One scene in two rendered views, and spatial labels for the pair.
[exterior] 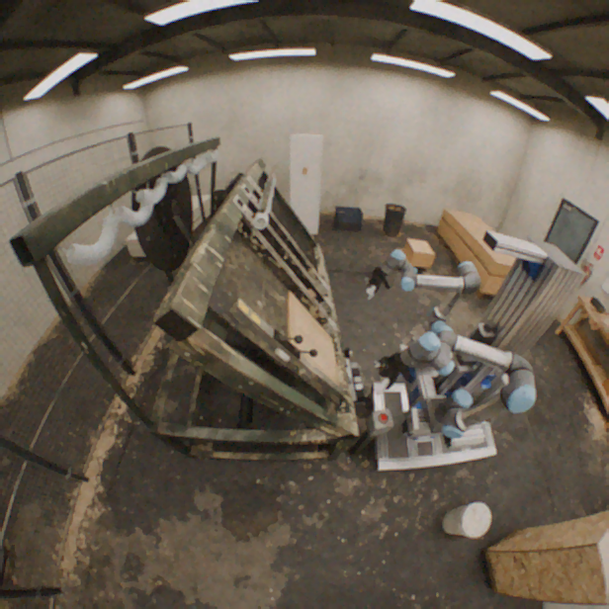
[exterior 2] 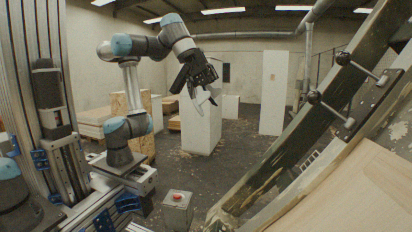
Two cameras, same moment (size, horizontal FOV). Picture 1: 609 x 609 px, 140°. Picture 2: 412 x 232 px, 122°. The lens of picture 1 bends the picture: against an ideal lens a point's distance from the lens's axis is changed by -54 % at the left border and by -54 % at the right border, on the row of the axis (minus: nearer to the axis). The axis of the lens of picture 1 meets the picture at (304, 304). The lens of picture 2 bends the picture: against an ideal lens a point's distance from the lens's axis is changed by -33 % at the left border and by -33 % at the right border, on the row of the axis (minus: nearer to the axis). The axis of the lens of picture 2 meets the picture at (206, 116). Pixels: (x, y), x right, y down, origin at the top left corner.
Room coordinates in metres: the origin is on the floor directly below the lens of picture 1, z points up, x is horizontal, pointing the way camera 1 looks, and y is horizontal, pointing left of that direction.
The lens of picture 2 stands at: (1.04, -0.21, 1.48)
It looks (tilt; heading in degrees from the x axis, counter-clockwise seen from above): 15 degrees down; 195
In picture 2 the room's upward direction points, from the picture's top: straight up
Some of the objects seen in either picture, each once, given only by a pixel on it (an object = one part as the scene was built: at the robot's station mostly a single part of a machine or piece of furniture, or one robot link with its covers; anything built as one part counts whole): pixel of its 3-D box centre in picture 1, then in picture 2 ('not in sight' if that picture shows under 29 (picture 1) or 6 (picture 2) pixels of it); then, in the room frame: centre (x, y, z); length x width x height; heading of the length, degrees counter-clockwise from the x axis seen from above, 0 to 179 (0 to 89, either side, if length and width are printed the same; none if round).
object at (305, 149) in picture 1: (305, 184); not in sight; (5.00, 0.04, 1.03); 0.61 x 0.58 x 2.05; 176
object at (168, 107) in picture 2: not in sight; (173, 103); (-5.25, -3.27, 0.23); 2.45 x 1.03 x 0.45; 176
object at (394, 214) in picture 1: (392, 219); not in sight; (5.06, -1.98, 0.33); 0.52 x 0.51 x 0.65; 176
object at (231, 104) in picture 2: not in sight; (230, 106); (-4.48, -0.82, 0.36); 0.58 x 0.45 x 0.72; 86
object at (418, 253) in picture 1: (415, 254); not in sight; (3.76, -2.08, 0.20); 0.61 x 0.53 x 0.40; 176
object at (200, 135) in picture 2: not in sight; (203, 104); (-2.04, -1.09, 0.88); 0.90 x 0.60 x 1.75; 176
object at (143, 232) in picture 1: (171, 208); not in sight; (1.33, 0.85, 1.85); 0.80 x 0.06 x 0.80; 5
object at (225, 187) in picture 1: (235, 219); not in sight; (2.19, 0.71, 1.38); 0.70 x 0.15 x 0.85; 5
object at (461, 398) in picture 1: (458, 402); (116, 130); (0.43, -0.85, 1.20); 0.13 x 0.12 x 0.14; 151
